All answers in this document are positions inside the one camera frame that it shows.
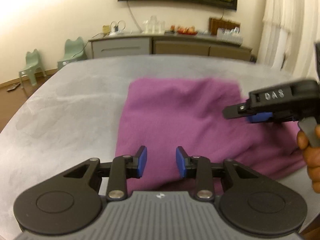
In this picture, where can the green plastic chair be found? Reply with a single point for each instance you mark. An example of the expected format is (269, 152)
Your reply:
(74, 51)
(33, 63)

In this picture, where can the right hand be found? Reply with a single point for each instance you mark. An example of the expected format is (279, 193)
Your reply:
(311, 158)

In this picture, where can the brown woven board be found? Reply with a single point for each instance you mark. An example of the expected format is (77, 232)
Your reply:
(216, 23)

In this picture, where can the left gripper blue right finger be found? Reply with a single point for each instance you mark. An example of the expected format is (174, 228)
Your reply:
(199, 169)

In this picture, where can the right green plastic chair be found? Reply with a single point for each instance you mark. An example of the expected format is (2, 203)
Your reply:
(74, 51)

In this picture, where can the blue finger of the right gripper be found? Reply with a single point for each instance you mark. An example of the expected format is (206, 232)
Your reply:
(260, 117)
(235, 111)

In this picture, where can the white curtain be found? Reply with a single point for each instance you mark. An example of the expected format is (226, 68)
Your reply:
(289, 37)

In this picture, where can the clear glass cups set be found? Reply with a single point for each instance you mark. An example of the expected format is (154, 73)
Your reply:
(153, 26)

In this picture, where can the left green plastic chair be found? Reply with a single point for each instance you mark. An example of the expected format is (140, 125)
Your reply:
(33, 63)

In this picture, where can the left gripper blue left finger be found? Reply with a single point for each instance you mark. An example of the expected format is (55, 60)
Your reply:
(123, 168)

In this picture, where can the red fruit bowl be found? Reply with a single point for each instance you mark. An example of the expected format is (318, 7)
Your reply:
(186, 30)

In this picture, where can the grey brown sideboard cabinet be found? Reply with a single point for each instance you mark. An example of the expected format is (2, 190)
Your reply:
(167, 44)

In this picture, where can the purple garment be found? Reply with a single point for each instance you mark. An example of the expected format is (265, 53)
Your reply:
(163, 114)

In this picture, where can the white storage basket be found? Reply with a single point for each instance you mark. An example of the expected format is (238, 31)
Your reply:
(230, 35)

